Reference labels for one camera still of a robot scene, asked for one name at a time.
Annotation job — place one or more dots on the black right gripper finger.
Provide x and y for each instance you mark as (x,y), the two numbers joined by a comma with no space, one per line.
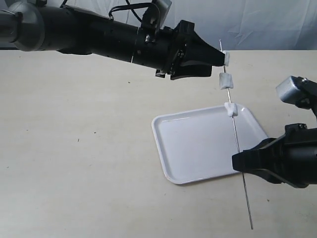
(264,157)
(270,178)

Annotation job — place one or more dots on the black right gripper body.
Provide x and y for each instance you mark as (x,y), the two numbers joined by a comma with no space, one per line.
(300,155)

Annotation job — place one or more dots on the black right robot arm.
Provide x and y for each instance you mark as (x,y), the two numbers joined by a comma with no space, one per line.
(205,144)

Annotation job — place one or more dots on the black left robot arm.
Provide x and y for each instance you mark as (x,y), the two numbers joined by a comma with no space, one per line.
(133,33)

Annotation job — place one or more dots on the white marshmallow piece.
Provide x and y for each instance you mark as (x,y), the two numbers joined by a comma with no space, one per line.
(225,81)
(226,58)
(232,109)

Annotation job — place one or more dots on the thin metal skewer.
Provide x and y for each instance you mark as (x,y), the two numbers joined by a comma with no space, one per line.
(238,150)

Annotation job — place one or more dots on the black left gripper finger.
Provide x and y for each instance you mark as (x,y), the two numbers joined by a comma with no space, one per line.
(198,52)
(180,70)

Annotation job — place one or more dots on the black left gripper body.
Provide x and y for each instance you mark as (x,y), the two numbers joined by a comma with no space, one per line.
(165,50)

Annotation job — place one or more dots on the white marshmallow bottom piece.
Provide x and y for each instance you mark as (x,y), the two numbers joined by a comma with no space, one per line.
(232,109)

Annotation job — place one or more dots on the white rectangular plastic tray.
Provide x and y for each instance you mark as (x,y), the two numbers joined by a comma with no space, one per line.
(198,144)

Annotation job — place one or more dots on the white backdrop curtain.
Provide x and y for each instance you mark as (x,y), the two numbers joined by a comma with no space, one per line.
(250,24)

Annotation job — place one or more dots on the white marshmallow top piece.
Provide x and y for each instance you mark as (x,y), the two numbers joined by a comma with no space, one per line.
(226,58)

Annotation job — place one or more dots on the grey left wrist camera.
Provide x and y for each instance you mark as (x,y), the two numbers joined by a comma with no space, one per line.
(156,13)

